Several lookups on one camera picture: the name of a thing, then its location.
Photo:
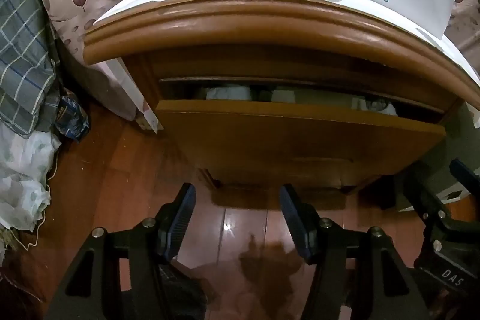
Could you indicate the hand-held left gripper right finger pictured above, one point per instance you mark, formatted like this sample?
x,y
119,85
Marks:
x,y
296,222

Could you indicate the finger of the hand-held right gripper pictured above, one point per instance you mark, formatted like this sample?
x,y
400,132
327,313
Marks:
x,y
465,173
427,203

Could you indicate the pale blue white underwear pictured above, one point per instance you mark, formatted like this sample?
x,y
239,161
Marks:
x,y
371,106

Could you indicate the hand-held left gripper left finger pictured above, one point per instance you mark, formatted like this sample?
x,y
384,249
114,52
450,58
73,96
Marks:
x,y
183,216

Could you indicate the blue packet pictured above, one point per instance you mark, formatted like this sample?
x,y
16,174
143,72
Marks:
x,y
71,117

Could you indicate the person's dark plaid pants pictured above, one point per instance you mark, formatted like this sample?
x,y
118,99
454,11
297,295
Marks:
x,y
183,293

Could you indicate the wooden nightstand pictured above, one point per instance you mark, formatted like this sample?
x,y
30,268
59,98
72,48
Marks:
x,y
262,23

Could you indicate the plaid grey blue cloth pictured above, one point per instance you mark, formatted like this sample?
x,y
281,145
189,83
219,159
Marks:
x,y
22,61

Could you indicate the grey white patterned underwear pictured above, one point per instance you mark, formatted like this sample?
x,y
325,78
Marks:
x,y
225,93

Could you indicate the wooden drawer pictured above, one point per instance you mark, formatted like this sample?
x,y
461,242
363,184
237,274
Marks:
x,y
300,139

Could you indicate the white sheer cloth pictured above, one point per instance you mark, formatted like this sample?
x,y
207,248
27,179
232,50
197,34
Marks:
x,y
22,169

